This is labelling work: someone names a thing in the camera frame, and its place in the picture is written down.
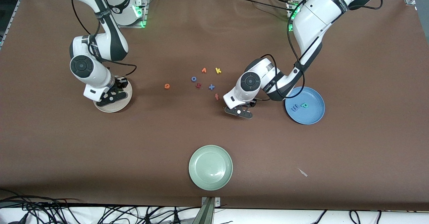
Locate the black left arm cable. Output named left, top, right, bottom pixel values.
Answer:
left=250, top=0, right=384, bottom=102

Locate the aluminium profile beam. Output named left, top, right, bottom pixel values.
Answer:
left=193, top=197, right=222, bottom=224

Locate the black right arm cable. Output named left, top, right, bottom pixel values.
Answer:
left=71, top=0, right=137, bottom=80

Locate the beige round plate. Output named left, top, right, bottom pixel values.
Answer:
left=93, top=80, right=133, bottom=113

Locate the green round plate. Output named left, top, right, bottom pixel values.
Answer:
left=188, top=145, right=233, bottom=191

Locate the brown table cover sheet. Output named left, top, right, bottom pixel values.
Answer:
left=0, top=0, right=429, bottom=211

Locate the black cable bundle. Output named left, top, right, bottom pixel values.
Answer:
left=0, top=189, right=201, bottom=224

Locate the black base power cable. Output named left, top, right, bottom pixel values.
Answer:
left=235, top=0, right=297, bottom=13

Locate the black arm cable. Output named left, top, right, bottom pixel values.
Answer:
left=250, top=0, right=384, bottom=102
left=71, top=0, right=137, bottom=80

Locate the blue round plate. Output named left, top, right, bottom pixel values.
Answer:
left=285, top=86, right=325, bottom=125

